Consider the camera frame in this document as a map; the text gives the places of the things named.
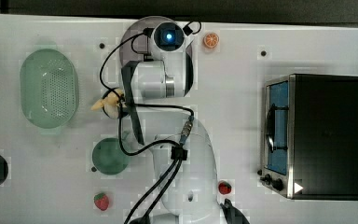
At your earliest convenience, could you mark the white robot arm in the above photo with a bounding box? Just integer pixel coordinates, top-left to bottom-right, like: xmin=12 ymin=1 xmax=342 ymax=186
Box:
xmin=121 ymin=16 xmax=227 ymax=224

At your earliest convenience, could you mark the yellow banana toy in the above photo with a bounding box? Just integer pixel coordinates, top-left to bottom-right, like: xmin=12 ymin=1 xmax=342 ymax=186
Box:
xmin=90 ymin=89 xmax=124 ymax=110

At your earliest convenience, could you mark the orange slice toy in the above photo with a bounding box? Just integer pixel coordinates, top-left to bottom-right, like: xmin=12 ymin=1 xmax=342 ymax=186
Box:
xmin=203 ymin=33 xmax=219 ymax=49

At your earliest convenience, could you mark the teal metal mug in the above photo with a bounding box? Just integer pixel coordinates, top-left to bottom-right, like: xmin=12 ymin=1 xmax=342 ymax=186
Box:
xmin=91 ymin=137 xmax=130 ymax=175

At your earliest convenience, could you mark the red strawberry toy near oven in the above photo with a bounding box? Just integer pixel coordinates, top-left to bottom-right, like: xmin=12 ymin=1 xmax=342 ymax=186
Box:
xmin=218 ymin=181 xmax=232 ymax=195

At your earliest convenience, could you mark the green plastic colander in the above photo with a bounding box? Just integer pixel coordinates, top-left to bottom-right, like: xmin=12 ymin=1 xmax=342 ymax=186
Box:
xmin=20 ymin=49 xmax=79 ymax=135

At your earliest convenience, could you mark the black toaster oven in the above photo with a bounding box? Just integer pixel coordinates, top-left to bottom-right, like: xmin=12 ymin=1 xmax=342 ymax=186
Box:
xmin=257 ymin=74 xmax=358 ymax=201

